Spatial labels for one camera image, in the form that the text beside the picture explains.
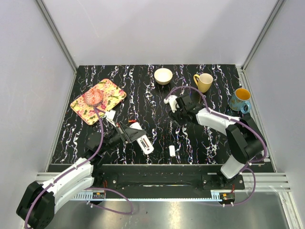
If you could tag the aluminium frame post left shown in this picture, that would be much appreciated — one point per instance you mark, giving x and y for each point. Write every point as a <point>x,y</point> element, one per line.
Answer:
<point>54,30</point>

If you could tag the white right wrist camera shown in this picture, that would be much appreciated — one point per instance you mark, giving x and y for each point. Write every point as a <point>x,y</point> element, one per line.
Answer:
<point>171,101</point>

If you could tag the pink patterned glass bowl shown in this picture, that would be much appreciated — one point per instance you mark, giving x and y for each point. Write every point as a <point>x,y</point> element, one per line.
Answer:
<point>93,97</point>

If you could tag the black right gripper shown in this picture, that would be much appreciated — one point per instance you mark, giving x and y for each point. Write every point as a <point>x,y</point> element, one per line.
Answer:
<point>174,116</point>

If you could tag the yellow mug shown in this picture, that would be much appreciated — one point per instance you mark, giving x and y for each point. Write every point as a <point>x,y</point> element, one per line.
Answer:
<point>203,81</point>

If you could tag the aluminium frame post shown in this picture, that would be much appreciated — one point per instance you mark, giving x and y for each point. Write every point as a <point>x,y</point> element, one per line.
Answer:
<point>266,27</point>
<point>54,30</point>

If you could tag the aluminium frame post right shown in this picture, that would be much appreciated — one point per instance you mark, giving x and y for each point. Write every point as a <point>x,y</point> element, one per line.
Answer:
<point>266,27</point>

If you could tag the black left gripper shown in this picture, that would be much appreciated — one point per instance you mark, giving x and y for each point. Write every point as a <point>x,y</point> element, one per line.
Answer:
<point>130,134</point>

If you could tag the cream ceramic bowl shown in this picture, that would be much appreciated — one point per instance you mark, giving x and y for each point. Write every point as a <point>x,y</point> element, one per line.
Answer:
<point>163,76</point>

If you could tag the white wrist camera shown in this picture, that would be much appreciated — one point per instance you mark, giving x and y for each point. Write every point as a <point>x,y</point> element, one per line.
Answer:
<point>110,115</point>
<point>171,101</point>

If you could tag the white remote battery cover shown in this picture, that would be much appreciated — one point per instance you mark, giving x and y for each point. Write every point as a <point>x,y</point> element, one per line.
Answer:
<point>172,151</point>

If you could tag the white remote control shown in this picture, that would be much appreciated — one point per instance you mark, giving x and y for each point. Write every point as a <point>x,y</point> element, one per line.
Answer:
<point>143,141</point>

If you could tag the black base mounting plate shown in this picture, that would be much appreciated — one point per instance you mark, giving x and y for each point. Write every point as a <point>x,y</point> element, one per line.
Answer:
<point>165,181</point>

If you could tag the blue butterfly mug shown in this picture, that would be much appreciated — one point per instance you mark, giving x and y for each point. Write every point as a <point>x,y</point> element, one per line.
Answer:
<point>240,101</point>

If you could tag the floral rectangular tray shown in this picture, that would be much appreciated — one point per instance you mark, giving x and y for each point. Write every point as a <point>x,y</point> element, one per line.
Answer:
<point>104,96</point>

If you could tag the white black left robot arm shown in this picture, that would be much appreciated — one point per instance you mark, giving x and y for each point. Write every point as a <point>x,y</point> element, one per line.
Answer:
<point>41,201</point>

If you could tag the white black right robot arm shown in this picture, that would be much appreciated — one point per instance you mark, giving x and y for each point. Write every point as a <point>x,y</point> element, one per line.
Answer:
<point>243,136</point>

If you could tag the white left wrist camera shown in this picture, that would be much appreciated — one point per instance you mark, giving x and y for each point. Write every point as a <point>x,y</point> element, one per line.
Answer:
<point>110,115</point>

